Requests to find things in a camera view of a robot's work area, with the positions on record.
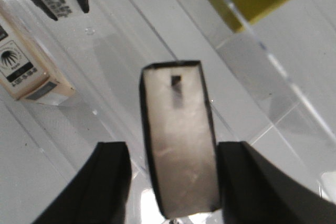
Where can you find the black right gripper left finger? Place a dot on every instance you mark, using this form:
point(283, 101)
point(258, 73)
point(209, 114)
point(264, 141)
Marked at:
point(98, 193)

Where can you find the clear acrylic right shelf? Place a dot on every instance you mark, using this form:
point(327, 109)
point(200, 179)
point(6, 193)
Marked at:
point(272, 84)

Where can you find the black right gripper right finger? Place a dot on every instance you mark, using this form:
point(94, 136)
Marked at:
point(253, 190)

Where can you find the beige cartoon box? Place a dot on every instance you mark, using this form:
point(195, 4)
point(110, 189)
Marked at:
point(27, 72)

